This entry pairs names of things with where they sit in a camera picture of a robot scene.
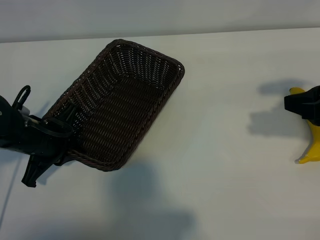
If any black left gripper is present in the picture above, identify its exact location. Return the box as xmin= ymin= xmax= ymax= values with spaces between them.
xmin=14 ymin=103 xmax=77 ymax=188

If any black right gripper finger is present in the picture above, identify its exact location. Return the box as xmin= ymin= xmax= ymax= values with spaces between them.
xmin=301 ymin=102 xmax=320 ymax=126
xmin=284 ymin=85 xmax=320 ymax=115

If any yellow banana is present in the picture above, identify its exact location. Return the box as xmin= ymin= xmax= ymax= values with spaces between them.
xmin=289 ymin=86 xmax=320 ymax=165

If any dark brown woven basket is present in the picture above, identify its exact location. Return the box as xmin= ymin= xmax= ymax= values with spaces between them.
xmin=42 ymin=38 xmax=186 ymax=172

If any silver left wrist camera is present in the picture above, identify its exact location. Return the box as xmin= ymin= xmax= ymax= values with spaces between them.
xmin=17 ymin=104 xmax=31 ymax=117

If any black braided left camera cable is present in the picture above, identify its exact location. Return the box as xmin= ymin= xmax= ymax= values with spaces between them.
xmin=12 ymin=84 xmax=32 ymax=110

